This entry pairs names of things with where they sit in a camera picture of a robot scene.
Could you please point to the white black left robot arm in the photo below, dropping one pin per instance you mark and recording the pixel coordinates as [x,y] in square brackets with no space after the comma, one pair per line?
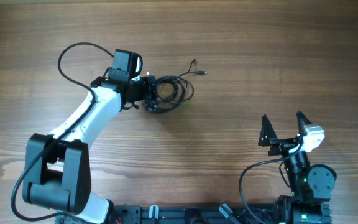
[57,165]

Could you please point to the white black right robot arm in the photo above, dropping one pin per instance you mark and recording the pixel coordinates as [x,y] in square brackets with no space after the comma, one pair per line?
[311,185]

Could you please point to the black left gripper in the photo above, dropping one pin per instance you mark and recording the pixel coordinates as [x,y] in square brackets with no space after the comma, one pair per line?
[151,88]

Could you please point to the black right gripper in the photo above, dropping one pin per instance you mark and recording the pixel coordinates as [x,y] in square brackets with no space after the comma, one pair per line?
[284,145]

